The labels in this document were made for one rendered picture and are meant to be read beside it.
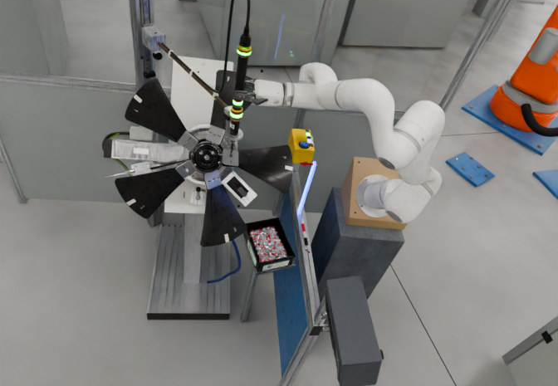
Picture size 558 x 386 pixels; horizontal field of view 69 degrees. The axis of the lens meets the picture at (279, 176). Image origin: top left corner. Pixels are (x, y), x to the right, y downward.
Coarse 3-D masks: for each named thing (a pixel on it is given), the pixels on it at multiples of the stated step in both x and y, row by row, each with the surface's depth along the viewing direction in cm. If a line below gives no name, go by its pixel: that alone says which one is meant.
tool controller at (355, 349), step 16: (336, 288) 123; (352, 288) 123; (336, 304) 120; (352, 304) 119; (336, 320) 116; (352, 320) 116; (368, 320) 115; (336, 336) 113; (352, 336) 113; (368, 336) 112; (336, 352) 114; (352, 352) 110; (368, 352) 109; (336, 368) 121; (352, 368) 109; (368, 368) 110; (352, 384) 119; (368, 384) 120
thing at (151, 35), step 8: (144, 24) 177; (152, 24) 179; (144, 32) 175; (152, 32) 175; (160, 32) 176; (144, 40) 178; (152, 40) 173; (160, 40) 176; (152, 48) 176; (160, 48) 179
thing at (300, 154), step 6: (294, 132) 201; (300, 132) 202; (294, 138) 198; (300, 138) 199; (306, 138) 200; (294, 144) 194; (294, 150) 193; (300, 150) 193; (306, 150) 193; (312, 150) 194; (294, 156) 195; (300, 156) 196; (306, 156) 196; (312, 156) 196; (294, 162) 198; (300, 162) 198
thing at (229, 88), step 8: (216, 72) 165; (232, 72) 162; (216, 80) 165; (232, 80) 161; (248, 80) 159; (216, 88) 165; (224, 88) 162; (232, 88) 161; (224, 96) 162; (232, 96) 160; (216, 104) 164; (248, 104) 157; (216, 112) 163; (216, 120) 162; (224, 120) 160; (224, 128) 159
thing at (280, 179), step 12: (240, 156) 164; (252, 156) 166; (264, 156) 168; (276, 156) 170; (288, 156) 171; (240, 168) 161; (252, 168) 162; (264, 168) 164; (276, 168) 166; (264, 180) 162; (276, 180) 164; (288, 180) 166
